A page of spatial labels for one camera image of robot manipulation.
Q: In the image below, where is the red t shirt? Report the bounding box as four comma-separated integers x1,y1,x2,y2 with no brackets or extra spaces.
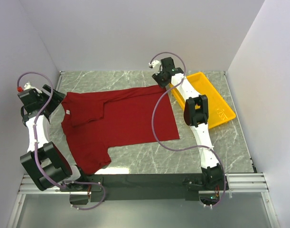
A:
61,85,179,174

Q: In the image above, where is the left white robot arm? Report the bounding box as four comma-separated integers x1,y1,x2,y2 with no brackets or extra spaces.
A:
18,82,88,191

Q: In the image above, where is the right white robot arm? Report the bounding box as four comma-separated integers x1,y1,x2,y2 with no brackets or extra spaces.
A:
149,57,226,190

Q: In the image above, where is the yellow plastic tray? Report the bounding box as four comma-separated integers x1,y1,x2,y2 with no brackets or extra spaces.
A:
169,72,237,130

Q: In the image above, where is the black base crossbar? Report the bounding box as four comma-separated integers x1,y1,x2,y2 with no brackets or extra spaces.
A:
59,173,230,202

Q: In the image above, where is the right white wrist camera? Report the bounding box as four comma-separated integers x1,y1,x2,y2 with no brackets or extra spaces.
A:
149,60,161,69

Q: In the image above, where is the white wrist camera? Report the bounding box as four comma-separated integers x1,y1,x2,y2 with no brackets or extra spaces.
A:
149,60,161,69
17,82,42,93

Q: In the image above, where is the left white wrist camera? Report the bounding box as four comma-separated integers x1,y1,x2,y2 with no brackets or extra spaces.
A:
17,82,42,93

